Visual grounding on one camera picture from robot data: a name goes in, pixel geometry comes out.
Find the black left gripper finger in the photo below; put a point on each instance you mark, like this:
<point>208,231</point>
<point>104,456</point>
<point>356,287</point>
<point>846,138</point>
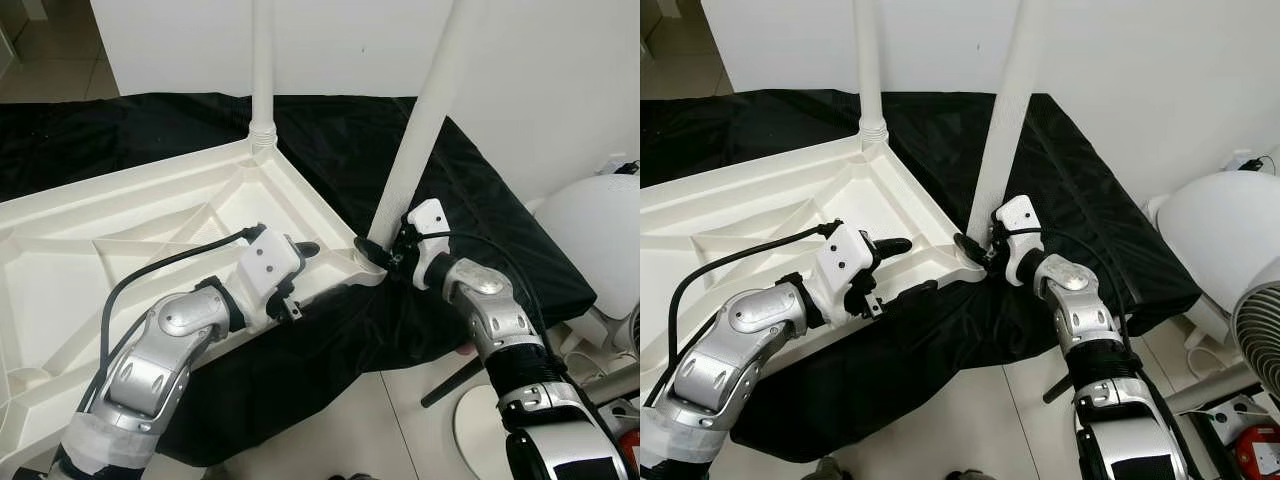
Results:
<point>908,291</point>
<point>308,248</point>
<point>892,246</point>

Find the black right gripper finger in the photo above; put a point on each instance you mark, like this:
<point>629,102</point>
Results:
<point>968,249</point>
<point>372,253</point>

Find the white plastic table leg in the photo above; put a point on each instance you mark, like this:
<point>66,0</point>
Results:
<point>870,60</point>
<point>1010,110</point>
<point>263,60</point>
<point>430,110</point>

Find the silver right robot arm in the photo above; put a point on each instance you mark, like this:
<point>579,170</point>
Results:
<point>1090,320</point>
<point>500,330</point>

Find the black cloth table cover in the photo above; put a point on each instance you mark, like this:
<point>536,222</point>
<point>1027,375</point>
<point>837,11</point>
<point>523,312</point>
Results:
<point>340,130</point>
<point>930,130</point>

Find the dark metal table leg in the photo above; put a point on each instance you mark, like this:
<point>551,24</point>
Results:
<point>1058,390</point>
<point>452,383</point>

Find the black left robot foot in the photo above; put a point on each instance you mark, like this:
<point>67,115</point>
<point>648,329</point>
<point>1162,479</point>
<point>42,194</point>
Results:
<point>828,470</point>

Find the black robot foot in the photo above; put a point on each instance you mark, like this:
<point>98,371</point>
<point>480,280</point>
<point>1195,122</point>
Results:
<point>965,475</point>
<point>828,470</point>

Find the white rounded appliance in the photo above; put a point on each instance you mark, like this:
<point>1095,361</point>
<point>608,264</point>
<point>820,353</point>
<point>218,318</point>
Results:
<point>1215,235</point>
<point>595,240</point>

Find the black right robot foot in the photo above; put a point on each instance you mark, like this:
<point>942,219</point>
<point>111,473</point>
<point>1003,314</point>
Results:
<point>965,475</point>

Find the white round stand base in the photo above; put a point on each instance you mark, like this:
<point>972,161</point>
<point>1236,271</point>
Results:
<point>482,430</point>

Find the grey fan head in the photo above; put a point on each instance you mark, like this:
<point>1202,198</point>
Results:
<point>1260,335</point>
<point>636,325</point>

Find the white stand pole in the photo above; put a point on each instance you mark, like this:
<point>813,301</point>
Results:
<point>1210,388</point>
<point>612,375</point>

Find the red round canister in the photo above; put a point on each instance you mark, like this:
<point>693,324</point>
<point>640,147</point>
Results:
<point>1260,450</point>
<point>630,450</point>

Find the white power adapter box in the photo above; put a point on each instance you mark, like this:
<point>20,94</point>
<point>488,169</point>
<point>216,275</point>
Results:
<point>1230,415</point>

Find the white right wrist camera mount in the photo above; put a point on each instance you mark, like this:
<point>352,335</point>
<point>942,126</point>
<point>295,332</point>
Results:
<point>430,235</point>
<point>1020,230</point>

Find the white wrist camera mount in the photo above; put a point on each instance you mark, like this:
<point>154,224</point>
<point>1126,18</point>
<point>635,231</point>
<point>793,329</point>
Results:
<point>1020,230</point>
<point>845,255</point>
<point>270,262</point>
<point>430,235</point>

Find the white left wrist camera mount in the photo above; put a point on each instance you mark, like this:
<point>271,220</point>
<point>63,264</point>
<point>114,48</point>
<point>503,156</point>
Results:
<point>845,255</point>
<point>270,262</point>

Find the white wall socket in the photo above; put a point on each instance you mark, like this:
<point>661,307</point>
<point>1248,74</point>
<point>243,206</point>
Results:
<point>1245,160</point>
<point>617,165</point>

